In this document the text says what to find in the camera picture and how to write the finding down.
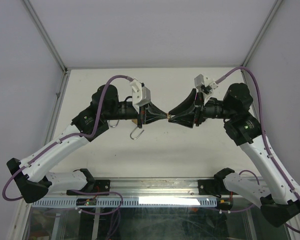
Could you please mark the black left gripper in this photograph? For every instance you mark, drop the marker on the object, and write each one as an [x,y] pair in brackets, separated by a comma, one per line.
[150,113]

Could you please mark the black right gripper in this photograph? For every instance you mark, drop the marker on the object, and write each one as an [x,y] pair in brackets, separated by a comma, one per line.
[189,112]

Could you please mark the long-shackle brass padlock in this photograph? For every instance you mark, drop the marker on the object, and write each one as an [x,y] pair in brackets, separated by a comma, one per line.
[137,131]

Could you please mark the large brass padlock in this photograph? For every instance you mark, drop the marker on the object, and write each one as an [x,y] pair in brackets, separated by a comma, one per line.
[112,123]

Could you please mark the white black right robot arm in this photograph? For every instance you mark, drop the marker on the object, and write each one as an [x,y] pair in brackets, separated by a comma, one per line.
[279,200]

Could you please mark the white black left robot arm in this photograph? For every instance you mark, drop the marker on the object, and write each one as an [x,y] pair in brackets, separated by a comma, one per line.
[33,175]

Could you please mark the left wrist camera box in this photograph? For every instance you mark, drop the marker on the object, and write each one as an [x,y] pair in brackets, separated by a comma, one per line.
[141,95]

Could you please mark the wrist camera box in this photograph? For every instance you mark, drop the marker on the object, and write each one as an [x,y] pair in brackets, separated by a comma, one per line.
[141,95]
[206,86]

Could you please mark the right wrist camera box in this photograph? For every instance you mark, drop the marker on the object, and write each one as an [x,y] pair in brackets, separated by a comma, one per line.
[206,86]

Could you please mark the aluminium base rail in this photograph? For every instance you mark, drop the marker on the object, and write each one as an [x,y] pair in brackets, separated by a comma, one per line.
[155,187]

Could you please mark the aluminium frame post left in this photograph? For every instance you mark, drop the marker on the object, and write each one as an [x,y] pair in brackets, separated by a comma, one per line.
[44,34]

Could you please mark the aluminium frame post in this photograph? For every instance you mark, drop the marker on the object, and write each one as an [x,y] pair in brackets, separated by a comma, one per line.
[44,34]
[262,31]

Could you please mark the slotted cable duct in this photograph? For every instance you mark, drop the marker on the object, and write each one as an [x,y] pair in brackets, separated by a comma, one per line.
[127,202]

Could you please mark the aluminium frame post right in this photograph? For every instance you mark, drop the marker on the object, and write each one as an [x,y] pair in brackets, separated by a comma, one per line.
[262,31]

